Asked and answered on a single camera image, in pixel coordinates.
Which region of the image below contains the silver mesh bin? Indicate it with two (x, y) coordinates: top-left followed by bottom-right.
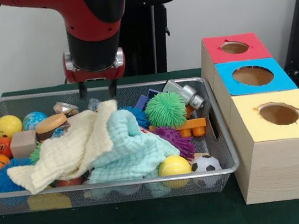
(0, 65), (244, 223)

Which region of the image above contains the purple spiky rubber ball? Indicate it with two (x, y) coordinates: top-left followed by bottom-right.
(151, 122), (197, 164)

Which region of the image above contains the yellow tennis ball toy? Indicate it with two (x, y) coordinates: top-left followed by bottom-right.
(156, 153), (193, 179)

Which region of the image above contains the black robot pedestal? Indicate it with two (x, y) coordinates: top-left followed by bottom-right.
(111, 0), (189, 79)

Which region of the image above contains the small soccer ball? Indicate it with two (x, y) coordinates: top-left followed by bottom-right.
(189, 153), (223, 174)

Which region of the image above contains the green spiky rubber ball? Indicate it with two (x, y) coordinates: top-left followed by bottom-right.
(142, 89), (190, 132)

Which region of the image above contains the blue globe ball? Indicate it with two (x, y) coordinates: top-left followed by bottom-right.
(20, 110), (50, 132)

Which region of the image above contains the mint green muslin cloth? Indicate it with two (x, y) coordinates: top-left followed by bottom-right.
(79, 103), (184, 187)

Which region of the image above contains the orange toy brick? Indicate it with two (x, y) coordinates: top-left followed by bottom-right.
(148, 117), (208, 143)

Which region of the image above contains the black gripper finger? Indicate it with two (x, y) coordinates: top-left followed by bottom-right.
(77, 81), (89, 100)
(107, 78), (120, 98)

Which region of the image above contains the wooden box with three holes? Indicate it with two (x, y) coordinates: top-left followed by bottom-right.
(195, 24), (299, 210)

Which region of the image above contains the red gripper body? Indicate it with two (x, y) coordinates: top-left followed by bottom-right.
(65, 61), (129, 86)

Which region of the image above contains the yellow smiley ball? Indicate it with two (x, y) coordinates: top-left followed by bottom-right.
(0, 113), (25, 141)

